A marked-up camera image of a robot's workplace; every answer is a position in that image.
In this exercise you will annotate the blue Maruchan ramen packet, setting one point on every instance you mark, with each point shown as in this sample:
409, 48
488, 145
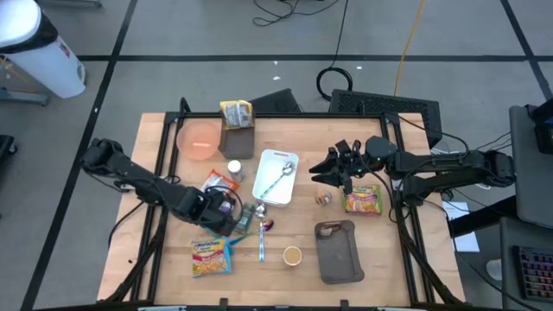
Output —
209, 263

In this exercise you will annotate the black object on desk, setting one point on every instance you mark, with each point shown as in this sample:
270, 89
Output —
544, 129

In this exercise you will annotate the black aluminium table frame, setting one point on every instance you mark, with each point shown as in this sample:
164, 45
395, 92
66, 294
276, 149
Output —
302, 115

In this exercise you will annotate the dark grey plastic bin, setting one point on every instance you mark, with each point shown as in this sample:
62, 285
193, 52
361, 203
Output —
237, 147
339, 259

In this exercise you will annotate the yellow ramen packet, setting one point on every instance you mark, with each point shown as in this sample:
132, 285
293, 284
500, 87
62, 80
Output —
237, 113

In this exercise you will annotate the green ramen packet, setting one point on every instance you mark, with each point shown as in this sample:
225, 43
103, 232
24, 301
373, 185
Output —
365, 202

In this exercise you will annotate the white-lidded spice jar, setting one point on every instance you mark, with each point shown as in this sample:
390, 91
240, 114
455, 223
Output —
234, 167

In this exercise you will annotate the black desk beam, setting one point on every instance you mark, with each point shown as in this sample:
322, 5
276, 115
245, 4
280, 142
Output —
484, 218

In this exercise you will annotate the black keyboard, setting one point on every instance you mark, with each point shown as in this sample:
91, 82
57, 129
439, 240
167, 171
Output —
535, 274

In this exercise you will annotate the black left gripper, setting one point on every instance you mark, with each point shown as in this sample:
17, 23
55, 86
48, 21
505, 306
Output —
203, 209

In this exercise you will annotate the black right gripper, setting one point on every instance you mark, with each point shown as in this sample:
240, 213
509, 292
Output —
352, 162

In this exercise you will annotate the black flat panel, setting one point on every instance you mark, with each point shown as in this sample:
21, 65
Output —
276, 103

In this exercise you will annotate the black equipment piece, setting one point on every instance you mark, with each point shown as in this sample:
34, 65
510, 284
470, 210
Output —
6, 147

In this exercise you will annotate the orange ramen packet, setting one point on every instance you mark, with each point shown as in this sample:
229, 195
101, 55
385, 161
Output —
218, 179

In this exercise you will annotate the grey metal bar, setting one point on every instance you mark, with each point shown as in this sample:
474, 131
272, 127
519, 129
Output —
69, 2

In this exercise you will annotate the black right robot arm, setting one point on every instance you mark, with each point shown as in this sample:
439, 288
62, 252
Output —
440, 162

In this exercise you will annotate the green-labelled spice jar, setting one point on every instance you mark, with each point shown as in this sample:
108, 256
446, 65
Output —
245, 218

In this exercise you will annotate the grey computer mouse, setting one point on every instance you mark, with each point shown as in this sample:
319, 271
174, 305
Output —
494, 270

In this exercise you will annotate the white trash can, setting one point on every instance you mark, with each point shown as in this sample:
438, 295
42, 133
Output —
47, 65

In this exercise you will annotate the gold-lidded furikake jar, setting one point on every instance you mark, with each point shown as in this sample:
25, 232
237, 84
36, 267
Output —
292, 256

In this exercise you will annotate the pink translucent bowl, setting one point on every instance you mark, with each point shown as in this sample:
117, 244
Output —
198, 140

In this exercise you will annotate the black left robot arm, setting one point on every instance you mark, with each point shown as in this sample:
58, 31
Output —
138, 179

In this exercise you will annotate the white plastic bin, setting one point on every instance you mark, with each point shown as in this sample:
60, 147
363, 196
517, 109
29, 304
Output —
272, 181

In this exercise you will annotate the white paper sheet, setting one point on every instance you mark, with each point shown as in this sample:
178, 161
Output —
466, 244

